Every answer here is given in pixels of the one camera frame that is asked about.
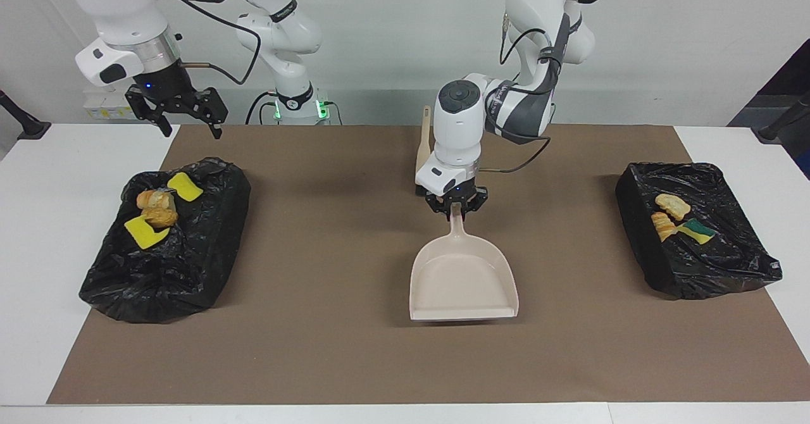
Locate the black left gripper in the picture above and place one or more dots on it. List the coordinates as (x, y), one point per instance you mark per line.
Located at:
(457, 194)

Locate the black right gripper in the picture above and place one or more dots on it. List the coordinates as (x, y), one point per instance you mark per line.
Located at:
(171, 92)

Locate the yellow sponge piece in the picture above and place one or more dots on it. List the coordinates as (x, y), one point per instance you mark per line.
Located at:
(185, 187)
(696, 231)
(144, 233)

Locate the beige plastic dustpan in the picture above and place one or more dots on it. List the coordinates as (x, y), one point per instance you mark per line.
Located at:
(462, 278)

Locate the beige hand brush black bristles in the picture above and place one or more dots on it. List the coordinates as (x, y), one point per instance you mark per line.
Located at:
(423, 152)

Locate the striped croissant bread roll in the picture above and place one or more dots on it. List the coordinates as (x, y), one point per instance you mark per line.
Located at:
(152, 199)

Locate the brown oval bread roll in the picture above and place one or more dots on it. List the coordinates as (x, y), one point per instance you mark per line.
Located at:
(163, 218)

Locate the small glazed croissant piece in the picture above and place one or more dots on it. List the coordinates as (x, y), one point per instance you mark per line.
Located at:
(663, 226)

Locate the pale torn bread piece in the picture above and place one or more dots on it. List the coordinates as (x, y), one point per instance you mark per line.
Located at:
(672, 206)

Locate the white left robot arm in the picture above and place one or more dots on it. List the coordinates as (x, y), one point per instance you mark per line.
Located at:
(455, 133)

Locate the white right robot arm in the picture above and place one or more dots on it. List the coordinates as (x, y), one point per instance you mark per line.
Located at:
(126, 25)

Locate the black bag lined bin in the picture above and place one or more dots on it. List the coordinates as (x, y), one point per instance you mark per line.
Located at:
(190, 266)
(728, 266)

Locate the brown table mat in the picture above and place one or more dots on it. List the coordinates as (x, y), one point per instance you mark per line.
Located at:
(380, 361)

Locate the black stand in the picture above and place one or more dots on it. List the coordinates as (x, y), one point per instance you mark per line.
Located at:
(25, 123)
(781, 123)

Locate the white wall socket box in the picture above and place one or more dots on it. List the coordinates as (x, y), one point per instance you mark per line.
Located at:
(104, 111)

